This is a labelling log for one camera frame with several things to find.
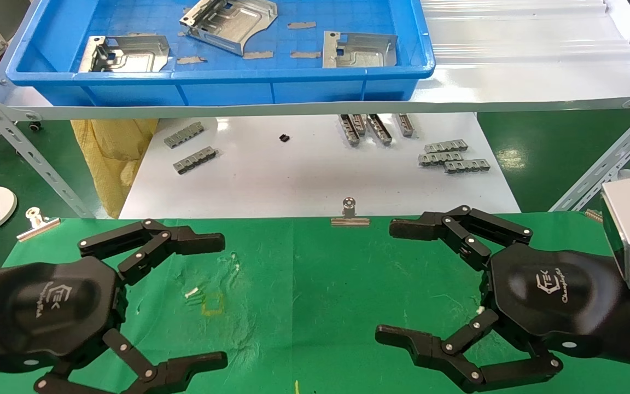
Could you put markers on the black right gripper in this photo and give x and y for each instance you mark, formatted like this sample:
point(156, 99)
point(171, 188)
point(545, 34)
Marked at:
point(550, 295)

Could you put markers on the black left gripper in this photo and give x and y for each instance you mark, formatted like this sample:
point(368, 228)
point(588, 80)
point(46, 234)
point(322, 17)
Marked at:
point(47, 312)

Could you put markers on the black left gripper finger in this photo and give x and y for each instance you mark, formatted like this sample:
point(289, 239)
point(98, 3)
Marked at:
point(200, 242)

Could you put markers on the stamped sheet metal bracket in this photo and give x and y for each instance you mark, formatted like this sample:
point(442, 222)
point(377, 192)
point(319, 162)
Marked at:
point(364, 52)
point(140, 57)
point(233, 22)

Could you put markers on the small white paper scrap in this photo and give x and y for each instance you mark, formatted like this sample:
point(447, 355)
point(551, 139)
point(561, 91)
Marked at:
point(191, 293)

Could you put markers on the green cloth mat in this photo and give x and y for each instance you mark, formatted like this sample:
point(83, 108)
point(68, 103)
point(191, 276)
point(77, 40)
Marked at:
point(348, 306)

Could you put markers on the grey notched metal strip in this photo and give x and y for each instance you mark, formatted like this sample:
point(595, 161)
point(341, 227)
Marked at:
point(184, 135)
point(379, 129)
point(467, 166)
point(439, 158)
point(359, 123)
point(196, 160)
point(406, 125)
point(446, 146)
point(349, 130)

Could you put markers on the yellow plastic bag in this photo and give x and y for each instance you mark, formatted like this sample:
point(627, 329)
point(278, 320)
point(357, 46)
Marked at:
point(112, 158)

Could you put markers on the white board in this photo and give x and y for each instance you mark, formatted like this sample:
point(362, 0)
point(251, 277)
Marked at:
point(315, 180)

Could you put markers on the blue plastic bin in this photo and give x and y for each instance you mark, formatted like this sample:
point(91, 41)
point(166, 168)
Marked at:
point(238, 90)

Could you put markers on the grey tape strip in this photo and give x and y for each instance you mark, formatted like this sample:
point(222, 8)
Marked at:
point(305, 54)
point(257, 54)
point(191, 59)
point(301, 24)

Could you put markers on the perforated grey rack brace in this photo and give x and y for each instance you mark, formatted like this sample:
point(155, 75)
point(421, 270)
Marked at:
point(25, 148)
point(610, 164)

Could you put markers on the white metal rack shelf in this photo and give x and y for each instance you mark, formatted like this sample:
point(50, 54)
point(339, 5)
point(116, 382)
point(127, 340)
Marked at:
point(512, 82)

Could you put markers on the white corrugated panel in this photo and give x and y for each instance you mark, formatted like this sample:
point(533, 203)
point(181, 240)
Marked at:
point(512, 33)

